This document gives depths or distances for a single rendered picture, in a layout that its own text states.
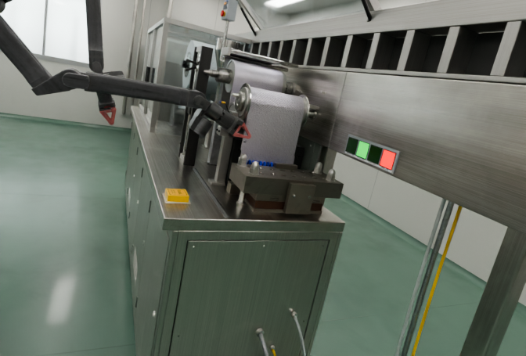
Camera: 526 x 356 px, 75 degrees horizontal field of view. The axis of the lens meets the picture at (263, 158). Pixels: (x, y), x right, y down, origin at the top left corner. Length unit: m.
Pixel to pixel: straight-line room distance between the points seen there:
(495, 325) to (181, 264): 0.88
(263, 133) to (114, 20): 5.65
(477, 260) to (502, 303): 2.63
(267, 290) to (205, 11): 6.15
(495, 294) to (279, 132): 0.85
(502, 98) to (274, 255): 0.81
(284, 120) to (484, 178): 0.73
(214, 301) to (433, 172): 0.79
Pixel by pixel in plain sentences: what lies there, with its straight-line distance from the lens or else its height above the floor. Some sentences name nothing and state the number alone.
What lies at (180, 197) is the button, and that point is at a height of 0.92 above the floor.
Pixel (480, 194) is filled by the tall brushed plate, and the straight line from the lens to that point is 0.94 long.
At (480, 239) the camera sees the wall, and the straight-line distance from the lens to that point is 3.72.
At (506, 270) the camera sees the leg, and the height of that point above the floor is 1.00.
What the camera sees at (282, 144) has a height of 1.12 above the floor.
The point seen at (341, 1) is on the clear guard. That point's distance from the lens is 1.51.
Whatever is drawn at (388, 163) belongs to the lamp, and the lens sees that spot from 1.12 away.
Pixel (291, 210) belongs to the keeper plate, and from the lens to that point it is 1.23.
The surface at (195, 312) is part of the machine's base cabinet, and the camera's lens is 1.26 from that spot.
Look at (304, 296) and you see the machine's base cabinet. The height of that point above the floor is 0.59.
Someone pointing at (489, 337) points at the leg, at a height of 0.81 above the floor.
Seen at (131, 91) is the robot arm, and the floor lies 1.23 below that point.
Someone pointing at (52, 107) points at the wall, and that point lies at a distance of 6.91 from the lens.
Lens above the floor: 1.33
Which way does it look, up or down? 12 degrees down
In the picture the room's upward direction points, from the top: 12 degrees clockwise
